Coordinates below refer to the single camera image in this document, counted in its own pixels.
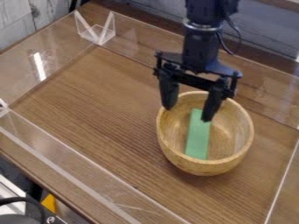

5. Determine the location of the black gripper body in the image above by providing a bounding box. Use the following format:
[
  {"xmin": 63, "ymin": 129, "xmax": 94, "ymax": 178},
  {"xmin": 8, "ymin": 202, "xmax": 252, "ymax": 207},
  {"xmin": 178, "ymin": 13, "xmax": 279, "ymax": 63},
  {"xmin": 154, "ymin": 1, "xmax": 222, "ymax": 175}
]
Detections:
[{"xmin": 154, "ymin": 29, "xmax": 243, "ymax": 99}]

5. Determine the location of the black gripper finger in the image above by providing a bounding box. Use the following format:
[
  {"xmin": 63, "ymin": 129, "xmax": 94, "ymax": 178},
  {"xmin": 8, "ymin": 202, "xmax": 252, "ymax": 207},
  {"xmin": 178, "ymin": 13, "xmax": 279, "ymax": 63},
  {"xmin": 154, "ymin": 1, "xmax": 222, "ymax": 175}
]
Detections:
[
  {"xmin": 200, "ymin": 81, "xmax": 226, "ymax": 122},
  {"xmin": 159, "ymin": 71, "xmax": 179, "ymax": 110}
]

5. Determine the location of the green rectangular block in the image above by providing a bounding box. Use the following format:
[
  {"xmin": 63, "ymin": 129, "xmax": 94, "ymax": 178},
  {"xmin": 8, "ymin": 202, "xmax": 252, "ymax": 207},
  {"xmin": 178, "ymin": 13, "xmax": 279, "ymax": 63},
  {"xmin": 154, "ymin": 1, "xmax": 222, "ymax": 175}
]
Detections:
[{"xmin": 184, "ymin": 108, "xmax": 211, "ymax": 160}]

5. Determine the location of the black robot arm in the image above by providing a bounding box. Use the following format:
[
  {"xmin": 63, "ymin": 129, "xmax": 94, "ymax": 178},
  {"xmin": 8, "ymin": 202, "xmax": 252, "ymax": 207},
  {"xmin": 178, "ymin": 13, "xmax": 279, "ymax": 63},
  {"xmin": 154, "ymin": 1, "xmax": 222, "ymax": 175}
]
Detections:
[{"xmin": 154, "ymin": 0, "xmax": 242, "ymax": 122}]

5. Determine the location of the brown wooden bowl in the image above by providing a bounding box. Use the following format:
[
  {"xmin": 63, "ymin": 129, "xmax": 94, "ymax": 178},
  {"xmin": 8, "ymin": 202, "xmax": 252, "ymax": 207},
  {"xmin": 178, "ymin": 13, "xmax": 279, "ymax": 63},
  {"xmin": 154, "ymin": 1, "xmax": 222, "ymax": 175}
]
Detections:
[{"xmin": 156, "ymin": 91, "xmax": 255, "ymax": 176}]

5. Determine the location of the yellow black device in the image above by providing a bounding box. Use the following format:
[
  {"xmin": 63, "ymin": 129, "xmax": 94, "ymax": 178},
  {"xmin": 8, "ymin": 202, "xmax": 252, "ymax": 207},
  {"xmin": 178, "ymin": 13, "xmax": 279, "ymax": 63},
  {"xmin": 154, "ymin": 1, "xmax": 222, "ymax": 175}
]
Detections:
[{"xmin": 42, "ymin": 193, "xmax": 67, "ymax": 224}]

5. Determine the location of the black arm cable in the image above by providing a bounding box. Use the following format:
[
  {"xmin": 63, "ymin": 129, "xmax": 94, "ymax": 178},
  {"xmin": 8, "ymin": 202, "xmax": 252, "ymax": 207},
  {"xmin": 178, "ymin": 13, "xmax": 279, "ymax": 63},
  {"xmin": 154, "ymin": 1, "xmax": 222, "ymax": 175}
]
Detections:
[{"xmin": 216, "ymin": 17, "xmax": 243, "ymax": 56}]

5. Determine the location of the clear acrylic corner bracket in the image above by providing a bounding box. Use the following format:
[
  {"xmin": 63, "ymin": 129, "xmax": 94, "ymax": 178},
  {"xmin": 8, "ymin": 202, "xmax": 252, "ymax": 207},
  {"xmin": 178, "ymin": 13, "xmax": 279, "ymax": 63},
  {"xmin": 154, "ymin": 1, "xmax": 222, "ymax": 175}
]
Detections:
[{"xmin": 74, "ymin": 11, "xmax": 116, "ymax": 46}]

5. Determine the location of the clear acrylic tray wall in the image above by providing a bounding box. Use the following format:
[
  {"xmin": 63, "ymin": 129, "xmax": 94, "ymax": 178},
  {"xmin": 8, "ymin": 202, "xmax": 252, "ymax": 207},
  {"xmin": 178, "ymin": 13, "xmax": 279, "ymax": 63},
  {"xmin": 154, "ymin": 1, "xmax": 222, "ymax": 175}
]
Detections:
[{"xmin": 0, "ymin": 99, "xmax": 190, "ymax": 224}]

